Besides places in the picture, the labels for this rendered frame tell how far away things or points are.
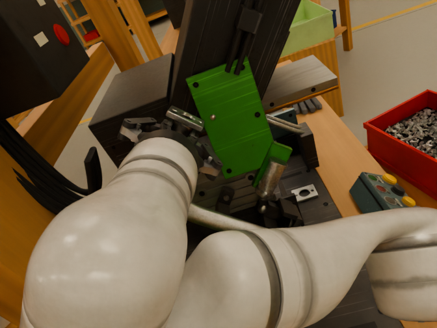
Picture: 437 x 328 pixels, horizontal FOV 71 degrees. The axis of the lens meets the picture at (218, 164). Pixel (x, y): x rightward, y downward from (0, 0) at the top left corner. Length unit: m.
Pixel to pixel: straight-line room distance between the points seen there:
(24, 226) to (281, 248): 0.39
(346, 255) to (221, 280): 0.10
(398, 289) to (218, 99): 0.39
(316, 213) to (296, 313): 0.53
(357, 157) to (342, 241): 0.61
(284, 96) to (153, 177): 0.51
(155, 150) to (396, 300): 0.27
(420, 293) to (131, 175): 0.28
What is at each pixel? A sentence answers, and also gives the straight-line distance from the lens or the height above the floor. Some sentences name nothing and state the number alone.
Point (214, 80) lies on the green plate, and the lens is 0.56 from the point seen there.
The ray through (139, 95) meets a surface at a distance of 0.70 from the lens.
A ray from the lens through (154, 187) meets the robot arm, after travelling 0.21.
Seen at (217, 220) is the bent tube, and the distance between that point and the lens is 0.50.
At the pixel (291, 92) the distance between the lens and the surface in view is 0.71.
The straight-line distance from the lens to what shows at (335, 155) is 0.87.
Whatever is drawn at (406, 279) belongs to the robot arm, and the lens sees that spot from 0.35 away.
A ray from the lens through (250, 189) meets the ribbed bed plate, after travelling 0.65.
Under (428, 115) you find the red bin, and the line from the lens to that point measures 1.03.
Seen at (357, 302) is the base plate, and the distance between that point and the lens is 0.62.
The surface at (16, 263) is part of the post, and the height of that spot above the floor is 1.22.
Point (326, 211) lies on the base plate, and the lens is 0.73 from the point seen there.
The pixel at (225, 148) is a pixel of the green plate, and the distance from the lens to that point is 0.59.
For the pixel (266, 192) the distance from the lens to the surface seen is 0.59.
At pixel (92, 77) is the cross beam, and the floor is 1.23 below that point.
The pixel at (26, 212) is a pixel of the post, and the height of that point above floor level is 1.24.
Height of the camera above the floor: 1.46
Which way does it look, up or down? 35 degrees down
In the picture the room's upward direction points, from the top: 24 degrees counter-clockwise
